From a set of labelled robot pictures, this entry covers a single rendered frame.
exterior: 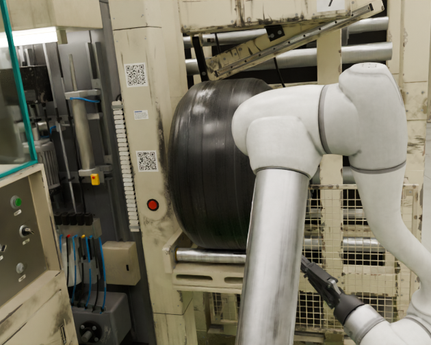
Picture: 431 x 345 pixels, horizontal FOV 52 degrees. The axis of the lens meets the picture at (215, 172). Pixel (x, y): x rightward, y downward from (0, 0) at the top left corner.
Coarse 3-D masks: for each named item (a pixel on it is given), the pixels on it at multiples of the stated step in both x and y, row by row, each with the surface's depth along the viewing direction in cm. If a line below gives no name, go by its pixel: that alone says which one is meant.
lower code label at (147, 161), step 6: (138, 156) 151; (144, 156) 150; (150, 156) 150; (156, 156) 149; (138, 162) 152; (144, 162) 151; (150, 162) 151; (156, 162) 150; (138, 168) 152; (144, 168) 152; (150, 168) 151; (156, 168) 151
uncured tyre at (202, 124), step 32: (192, 96) 135; (224, 96) 132; (192, 128) 128; (224, 128) 125; (192, 160) 126; (224, 160) 123; (192, 192) 127; (224, 192) 125; (192, 224) 132; (224, 224) 130
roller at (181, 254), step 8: (184, 248) 150; (192, 248) 150; (200, 248) 149; (208, 248) 149; (176, 256) 150; (184, 256) 149; (192, 256) 148; (200, 256) 147; (208, 256) 146; (216, 256) 146; (224, 256) 145; (232, 256) 144; (240, 256) 144
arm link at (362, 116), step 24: (360, 72) 74; (384, 72) 74; (336, 96) 77; (360, 96) 74; (384, 96) 73; (336, 120) 77; (360, 120) 75; (384, 120) 74; (336, 144) 79; (360, 144) 77; (384, 144) 76; (360, 168) 80; (384, 168) 78
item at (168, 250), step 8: (176, 232) 158; (168, 240) 152; (176, 240) 152; (184, 240) 160; (168, 248) 146; (176, 248) 151; (168, 256) 146; (168, 264) 147; (176, 264) 151; (168, 272) 148
